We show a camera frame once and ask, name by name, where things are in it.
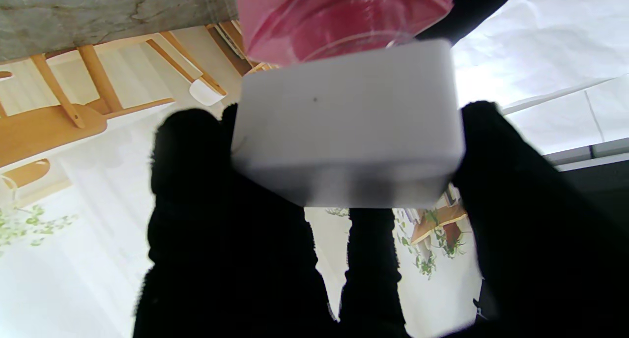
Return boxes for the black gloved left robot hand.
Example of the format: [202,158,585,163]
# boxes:
[415,0,524,46]

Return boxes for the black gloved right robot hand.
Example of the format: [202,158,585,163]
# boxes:
[132,101,629,338]

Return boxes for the pink square jar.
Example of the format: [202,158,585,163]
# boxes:
[233,0,454,66]

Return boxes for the white square jar lid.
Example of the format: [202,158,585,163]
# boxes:
[231,39,466,209]

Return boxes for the wooden chair with white back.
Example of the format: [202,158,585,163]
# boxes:
[147,31,228,107]

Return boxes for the trailing ivy plant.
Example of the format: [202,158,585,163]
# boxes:
[327,208,472,280]

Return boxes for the wooden bookshelf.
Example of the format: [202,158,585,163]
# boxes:
[206,20,276,77]

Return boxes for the wooden dining table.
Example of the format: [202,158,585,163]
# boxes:
[0,97,177,189]

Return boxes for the wooden chair with slatted back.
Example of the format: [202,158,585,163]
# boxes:
[0,43,123,167]

